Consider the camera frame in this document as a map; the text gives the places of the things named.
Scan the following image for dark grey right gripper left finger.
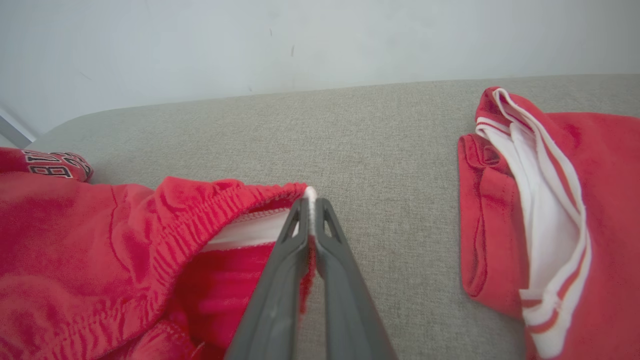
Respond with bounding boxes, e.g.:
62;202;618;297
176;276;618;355
225;196;311;360

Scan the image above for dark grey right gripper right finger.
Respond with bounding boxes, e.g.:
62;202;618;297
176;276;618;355
314;197;399;360

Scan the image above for red basketball shorts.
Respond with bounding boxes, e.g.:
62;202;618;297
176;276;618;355
0;147;319;360

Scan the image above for red white basketball jersey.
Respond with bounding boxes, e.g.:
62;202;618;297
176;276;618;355
457;86;640;360

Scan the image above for grey fabric sofa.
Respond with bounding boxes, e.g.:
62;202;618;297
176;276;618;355
27;74;640;360

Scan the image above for white baseboard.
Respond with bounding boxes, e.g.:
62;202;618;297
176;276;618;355
0;107;39;149

